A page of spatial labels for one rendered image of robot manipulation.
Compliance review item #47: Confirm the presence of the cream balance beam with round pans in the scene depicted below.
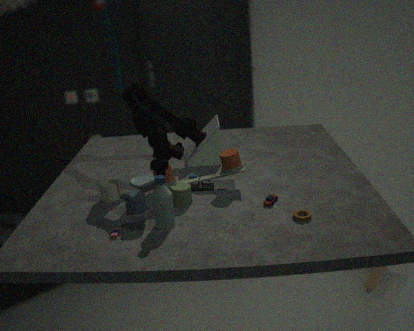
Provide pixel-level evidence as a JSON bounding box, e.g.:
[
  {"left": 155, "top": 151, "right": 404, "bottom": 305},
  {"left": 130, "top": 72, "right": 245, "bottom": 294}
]
[{"left": 165, "top": 162, "right": 245, "bottom": 192}]

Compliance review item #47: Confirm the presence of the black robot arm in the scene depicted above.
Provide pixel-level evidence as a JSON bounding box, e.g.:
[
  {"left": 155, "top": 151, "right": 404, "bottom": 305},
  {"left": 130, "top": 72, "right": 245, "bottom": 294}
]
[{"left": 122, "top": 81, "right": 206, "bottom": 160}]

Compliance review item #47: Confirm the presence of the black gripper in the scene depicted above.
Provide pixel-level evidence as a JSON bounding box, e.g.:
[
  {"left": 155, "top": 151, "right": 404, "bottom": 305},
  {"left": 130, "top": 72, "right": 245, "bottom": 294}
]
[{"left": 150, "top": 139, "right": 171, "bottom": 177}]

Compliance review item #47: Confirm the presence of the orange cylinder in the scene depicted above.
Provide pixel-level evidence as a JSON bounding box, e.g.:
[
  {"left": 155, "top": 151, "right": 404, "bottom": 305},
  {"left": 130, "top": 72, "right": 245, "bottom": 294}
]
[
  {"left": 152, "top": 164, "right": 174, "bottom": 183},
  {"left": 219, "top": 149, "right": 241, "bottom": 170}
]

